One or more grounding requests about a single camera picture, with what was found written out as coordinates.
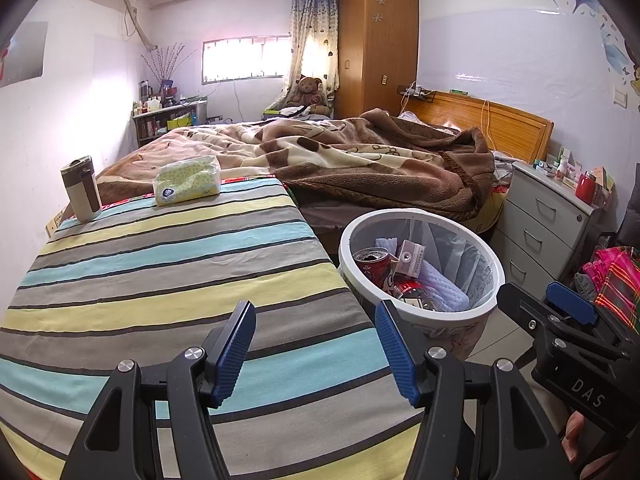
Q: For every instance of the patterned curtain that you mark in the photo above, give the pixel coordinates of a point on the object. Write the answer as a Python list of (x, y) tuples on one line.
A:
[(312, 25)]

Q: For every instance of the wooden wardrobe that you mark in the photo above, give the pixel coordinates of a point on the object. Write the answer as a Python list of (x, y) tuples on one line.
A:
[(375, 60)]

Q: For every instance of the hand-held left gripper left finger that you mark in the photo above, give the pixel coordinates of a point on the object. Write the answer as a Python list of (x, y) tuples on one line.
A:
[(235, 355)]

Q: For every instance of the grey drawer dresser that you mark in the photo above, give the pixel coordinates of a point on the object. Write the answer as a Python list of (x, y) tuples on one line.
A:
[(535, 220)]

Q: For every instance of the yellow bed mattress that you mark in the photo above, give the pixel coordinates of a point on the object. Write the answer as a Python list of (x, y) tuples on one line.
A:
[(487, 210)]

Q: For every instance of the group of small medicine boxes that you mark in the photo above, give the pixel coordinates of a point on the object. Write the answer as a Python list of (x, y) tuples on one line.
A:
[(562, 165)]

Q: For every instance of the pink plaid cloth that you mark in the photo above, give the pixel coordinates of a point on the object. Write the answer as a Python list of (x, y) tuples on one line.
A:
[(617, 280)]

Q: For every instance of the vase of bare branches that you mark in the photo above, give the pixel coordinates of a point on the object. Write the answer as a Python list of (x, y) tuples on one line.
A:
[(167, 62)]

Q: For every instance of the white wall switch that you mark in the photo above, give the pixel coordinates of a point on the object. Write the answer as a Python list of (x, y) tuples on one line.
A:
[(620, 97)]

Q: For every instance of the shelf with bottles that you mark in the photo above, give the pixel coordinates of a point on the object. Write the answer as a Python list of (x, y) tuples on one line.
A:
[(160, 122)]

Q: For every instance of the clear bottle with red label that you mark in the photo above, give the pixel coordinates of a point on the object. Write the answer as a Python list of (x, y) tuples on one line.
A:
[(407, 290)]

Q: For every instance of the black rack with power strip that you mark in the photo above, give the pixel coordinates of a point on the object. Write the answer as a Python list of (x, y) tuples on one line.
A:
[(415, 92)]

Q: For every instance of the grey wall board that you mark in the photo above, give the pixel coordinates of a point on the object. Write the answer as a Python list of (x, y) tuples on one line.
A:
[(25, 52)]

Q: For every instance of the small green and white box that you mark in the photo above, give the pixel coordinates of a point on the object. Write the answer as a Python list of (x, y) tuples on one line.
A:
[(407, 260)]

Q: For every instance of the white trash bin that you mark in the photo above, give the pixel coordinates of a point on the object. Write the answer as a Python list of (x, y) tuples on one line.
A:
[(435, 317)]

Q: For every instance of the white foam net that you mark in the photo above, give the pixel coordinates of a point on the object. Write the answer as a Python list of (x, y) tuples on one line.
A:
[(442, 285), (387, 242)]

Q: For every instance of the wooden bed headboard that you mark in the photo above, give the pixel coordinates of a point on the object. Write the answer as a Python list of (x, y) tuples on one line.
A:
[(500, 120)]

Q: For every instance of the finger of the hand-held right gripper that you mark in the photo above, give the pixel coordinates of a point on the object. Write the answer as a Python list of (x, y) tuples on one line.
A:
[(575, 302), (530, 317)]

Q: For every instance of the wall socket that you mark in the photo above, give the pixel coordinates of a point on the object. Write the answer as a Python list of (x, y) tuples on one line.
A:
[(52, 224)]

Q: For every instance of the striped tablecloth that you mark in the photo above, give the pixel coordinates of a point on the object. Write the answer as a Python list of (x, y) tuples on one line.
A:
[(175, 270)]

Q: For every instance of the clear plastic bin liner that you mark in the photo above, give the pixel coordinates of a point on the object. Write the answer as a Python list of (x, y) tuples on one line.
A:
[(460, 255)]

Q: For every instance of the red drink can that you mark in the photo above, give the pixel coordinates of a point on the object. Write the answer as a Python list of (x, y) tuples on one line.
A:
[(375, 267)]

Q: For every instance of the brown teddy bear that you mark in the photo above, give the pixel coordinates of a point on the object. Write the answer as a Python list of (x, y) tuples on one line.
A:
[(307, 91)]

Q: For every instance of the green tissue pack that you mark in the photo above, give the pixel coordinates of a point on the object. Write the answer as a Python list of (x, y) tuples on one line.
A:
[(187, 180)]

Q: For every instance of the brown and cream thermos mug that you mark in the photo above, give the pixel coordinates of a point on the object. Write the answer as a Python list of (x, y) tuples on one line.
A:
[(82, 190)]

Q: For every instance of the brown patterned blanket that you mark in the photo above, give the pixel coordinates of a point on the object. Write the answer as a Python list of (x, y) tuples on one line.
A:
[(350, 160)]

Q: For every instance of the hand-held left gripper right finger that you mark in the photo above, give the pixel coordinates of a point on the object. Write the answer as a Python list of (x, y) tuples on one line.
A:
[(395, 355)]

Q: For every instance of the barred window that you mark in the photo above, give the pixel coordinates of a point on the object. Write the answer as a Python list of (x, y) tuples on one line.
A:
[(245, 60)]

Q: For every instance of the white air conditioner pipe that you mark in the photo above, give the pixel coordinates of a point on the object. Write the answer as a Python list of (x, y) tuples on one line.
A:
[(137, 22)]

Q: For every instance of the person's right hand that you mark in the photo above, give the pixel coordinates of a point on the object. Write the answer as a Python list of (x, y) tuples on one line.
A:
[(575, 435)]

